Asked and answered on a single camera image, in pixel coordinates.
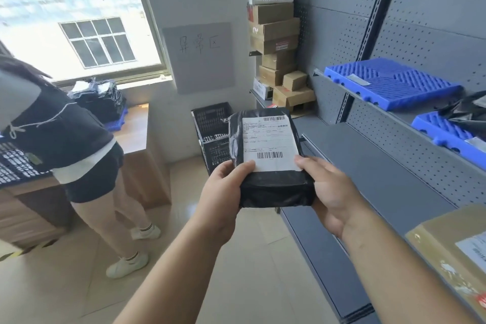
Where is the person's right hand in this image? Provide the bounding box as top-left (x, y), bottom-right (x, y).
top-left (294, 155), bottom-right (367, 241)

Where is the person's left hand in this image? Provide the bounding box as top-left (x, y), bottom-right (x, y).
top-left (200, 160), bottom-right (258, 246)

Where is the black parcel with white label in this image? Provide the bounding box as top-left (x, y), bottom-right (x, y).
top-left (227, 107), bottom-right (316, 209)

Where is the person's left forearm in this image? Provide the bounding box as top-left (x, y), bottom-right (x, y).
top-left (113, 217), bottom-right (238, 324)

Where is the person's right forearm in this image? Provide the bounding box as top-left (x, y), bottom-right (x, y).
top-left (339, 204), bottom-right (486, 324)

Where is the black plastic crate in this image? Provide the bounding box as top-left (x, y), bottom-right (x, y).
top-left (191, 102), bottom-right (234, 176)
top-left (0, 141), bottom-right (52, 186)

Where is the grey pegboard shelf unit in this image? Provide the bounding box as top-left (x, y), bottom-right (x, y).
top-left (249, 0), bottom-right (486, 324)

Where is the wooden desk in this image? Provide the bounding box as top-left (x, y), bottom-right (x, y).
top-left (0, 103), bottom-right (172, 251)

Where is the blue plastic tray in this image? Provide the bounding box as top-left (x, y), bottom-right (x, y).
top-left (323, 57), bottom-right (464, 112)
top-left (411, 111), bottom-right (486, 171)
top-left (103, 107), bottom-right (129, 132)

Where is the stack of cardboard boxes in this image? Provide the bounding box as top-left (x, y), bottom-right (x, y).
top-left (247, 1), bottom-right (318, 114)

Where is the labelled cardboard box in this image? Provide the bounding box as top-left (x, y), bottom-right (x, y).
top-left (404, 204), bottom-right (486, 321)

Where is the pile of black parcels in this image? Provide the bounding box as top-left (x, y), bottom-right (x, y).
top-left (68, 77), bottom-right (128, 124)

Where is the black plastic mailer bag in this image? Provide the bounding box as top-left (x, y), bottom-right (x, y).
top-left (436, 92), bottom-right (486, 135)

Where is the yellow black floor tape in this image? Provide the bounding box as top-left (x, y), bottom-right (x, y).
top-left (0, 238), bottom-right (58, 260)

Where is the white paper wall sign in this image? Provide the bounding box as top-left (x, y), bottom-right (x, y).
top-left (163, 22), bottom-right (236, 95)

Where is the window with metal frame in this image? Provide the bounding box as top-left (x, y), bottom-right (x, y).
top-left (0, 0), bottom-right (172, 86)

